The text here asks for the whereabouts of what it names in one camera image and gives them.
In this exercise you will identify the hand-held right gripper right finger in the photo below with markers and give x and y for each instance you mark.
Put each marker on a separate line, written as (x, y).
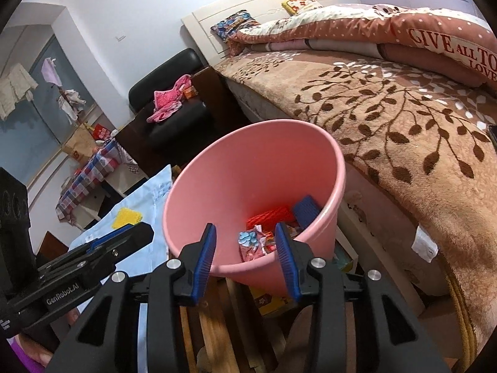
(285, 264)

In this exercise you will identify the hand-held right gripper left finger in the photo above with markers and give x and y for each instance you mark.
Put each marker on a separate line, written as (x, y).
(207, 254)

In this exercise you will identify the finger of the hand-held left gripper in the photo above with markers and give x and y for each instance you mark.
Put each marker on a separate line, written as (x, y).
(108, 239)
(132, 239)

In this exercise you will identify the yellow sponge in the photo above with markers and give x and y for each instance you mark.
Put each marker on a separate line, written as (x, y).
(128, 217)

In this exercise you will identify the red white snack packet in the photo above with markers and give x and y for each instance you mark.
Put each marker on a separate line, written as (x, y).
(256, 255)

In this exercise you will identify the shiny candy wrapper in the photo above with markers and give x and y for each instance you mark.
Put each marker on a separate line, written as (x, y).
(248, 239)

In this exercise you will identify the red foam net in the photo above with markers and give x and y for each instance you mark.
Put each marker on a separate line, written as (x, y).
(271, 217)

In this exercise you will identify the blue foam net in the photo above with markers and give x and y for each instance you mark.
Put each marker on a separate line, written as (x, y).
(306, 211)

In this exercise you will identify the pink plastic bucket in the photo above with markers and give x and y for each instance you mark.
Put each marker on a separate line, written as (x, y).
(248, 171)

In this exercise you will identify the person's left forearm purple sleeve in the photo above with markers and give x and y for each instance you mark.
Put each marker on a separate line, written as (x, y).
(23, 363)

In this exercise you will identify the person's left hand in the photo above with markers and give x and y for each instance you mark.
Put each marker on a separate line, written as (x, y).
(39, 351)

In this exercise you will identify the light blue cloth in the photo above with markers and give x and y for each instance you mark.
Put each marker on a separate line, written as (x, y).
(147, 202)

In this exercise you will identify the yellow printed box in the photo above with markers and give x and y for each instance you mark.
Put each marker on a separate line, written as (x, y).
(271, 305)

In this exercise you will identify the white small table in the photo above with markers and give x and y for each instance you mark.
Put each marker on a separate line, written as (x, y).
(116, 186)

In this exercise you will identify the table with checkered cloth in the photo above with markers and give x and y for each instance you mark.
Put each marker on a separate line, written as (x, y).
(89, 178)

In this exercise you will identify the wooden slatted stool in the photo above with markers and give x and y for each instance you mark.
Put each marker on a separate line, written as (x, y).
(217, 338)

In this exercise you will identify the brown paper bag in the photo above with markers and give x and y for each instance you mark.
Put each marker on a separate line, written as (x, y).
(79, 143)

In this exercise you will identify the red box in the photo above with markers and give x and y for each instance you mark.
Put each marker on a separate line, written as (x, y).
(101, 131)

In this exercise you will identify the black leather armchair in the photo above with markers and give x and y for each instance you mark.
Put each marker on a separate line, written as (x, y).
(171, 132)

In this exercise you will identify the hanging mixed clothes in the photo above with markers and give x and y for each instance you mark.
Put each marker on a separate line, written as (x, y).
(72, 105)

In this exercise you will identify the white blanket tag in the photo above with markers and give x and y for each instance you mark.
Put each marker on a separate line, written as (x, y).
(425, 244)

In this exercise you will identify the pink clothes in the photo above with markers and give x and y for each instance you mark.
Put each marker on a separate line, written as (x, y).
(169, 99)

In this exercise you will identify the cream hanging garment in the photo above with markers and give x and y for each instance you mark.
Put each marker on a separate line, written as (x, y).
(15, 89)

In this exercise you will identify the orange small box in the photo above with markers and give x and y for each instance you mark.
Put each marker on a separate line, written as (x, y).
(190, 93)

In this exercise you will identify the lilac hanging garment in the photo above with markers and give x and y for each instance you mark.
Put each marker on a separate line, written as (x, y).
(51, 72)

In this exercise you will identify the blue patterned pillow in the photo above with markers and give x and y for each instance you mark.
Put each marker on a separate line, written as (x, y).
(235, 25)

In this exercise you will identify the white wooden bed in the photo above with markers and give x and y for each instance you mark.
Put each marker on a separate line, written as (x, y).
(217, 19)

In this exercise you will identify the orange floral quilt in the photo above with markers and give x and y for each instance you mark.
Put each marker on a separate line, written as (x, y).
(349, 27)

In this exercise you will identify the yellow red patterned pillow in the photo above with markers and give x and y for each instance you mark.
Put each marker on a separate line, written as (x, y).
(303, 4)

